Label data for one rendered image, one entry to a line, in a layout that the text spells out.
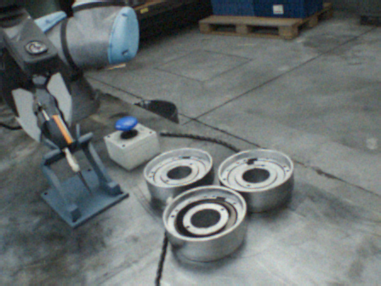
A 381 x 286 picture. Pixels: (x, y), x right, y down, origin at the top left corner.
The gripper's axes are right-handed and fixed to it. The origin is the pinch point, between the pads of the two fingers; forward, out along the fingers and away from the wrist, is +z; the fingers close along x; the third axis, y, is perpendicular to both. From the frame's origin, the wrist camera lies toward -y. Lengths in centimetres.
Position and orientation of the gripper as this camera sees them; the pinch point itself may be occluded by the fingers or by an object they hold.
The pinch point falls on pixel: (53, 128)
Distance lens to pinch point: 65.8
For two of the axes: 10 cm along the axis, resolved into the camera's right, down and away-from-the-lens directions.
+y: -6.4, -2.6, 7.2
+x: -7.5, 4.3, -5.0
